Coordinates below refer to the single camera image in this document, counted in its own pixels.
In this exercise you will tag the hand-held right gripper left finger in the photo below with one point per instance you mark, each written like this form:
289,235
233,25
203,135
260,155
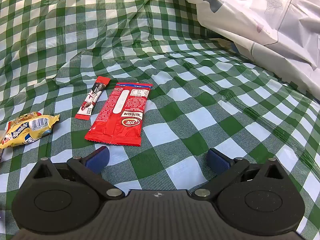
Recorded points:
98,159

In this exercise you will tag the red coffee stick sachet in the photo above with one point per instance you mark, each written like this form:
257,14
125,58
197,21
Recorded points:
92,98

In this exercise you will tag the red snack packet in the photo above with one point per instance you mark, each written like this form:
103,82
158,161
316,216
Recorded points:
120,120

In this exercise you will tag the green checkered cloth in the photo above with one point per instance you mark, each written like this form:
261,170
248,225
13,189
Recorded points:
175,62

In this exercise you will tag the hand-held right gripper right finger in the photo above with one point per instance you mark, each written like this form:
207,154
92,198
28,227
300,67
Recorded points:
218,160

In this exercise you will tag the yellow candy packet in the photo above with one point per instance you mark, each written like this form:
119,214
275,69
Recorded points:
27,130

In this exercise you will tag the white printed sheet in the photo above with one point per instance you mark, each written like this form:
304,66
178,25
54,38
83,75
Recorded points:
252,17

